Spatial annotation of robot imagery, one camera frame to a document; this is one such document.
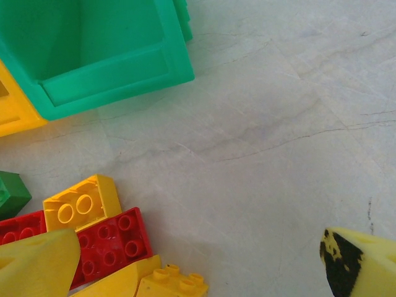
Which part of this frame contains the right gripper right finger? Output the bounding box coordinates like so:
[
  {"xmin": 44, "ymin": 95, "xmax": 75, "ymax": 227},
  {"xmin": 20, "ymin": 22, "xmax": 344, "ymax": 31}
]
[{"xmin": 319, "ymin": 227, "xmax": 396, "ymax": 297}]

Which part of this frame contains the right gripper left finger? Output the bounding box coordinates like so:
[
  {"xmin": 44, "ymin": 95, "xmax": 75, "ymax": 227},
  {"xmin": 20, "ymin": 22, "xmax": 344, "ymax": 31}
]
[{"xmin": 0, "ymin": 228, "xmax": 81, "ymax": 297}]

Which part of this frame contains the red lego brick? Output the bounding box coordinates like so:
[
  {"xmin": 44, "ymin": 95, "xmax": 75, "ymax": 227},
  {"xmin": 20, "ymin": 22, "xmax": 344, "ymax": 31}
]
[
  {"xmin": 0, "ymin": 210, "xmax": 47, "ymax": 246},
  {"xmin": 69, "ymin": 206, "xmax": 155, "ymax": 291}
]

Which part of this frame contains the green lego brick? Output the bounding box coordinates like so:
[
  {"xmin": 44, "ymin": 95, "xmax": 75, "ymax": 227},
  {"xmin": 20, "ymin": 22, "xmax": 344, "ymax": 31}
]
[{"xmin": 0, "ymin": 171, "xmax": 33, "ymax": 221}]

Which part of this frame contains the yellow curved lego brick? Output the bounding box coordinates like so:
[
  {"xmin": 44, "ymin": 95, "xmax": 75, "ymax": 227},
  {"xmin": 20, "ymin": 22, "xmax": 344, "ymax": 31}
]
[{"xmin": 70, "ymin": 254, "xmax": 162, "ymax": 297}]

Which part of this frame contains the yellow plastic bin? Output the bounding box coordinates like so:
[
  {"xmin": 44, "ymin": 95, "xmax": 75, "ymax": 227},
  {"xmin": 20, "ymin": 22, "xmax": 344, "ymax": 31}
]
[{"xmin": 0, "ymin": 60, "xmax": 49, "ymax": 137}]

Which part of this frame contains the green plastic bin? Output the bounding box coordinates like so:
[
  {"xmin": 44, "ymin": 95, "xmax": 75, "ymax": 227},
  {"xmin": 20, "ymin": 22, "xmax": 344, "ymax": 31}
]
[{"xmin": 0, "ymin": 0, "xmax": 196, "ymax": 121}]

